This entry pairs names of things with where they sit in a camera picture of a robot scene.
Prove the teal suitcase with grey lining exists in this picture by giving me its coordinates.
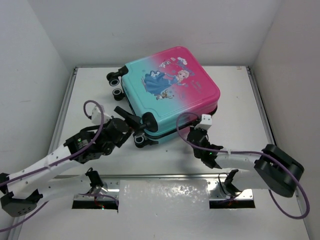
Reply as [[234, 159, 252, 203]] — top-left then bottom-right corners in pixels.
[[106, 46, 221, 148]]

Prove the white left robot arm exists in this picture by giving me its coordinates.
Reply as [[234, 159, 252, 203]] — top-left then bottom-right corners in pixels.
[[0, 106, 142, 217]]

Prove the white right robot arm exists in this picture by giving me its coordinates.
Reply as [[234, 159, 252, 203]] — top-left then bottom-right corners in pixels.
[[186, 126, 305, 198]]

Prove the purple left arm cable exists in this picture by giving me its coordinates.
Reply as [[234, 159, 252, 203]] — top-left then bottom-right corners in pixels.
[[0, 99, 120, 232]]

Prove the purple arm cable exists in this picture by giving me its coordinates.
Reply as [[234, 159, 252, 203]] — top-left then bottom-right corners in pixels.
[[175, 112, 311, 221], [0, 99, 120, 232]]

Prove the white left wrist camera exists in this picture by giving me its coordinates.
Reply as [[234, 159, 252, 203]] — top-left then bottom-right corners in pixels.
[[91, 105, 112, 125]]

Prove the silver mounting rail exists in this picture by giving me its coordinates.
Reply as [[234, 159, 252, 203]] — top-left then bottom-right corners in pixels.
[[53, 174, 255, 201]]

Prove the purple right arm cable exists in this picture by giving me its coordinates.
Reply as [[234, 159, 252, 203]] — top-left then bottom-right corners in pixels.
[[175, 112, 311, 221]]

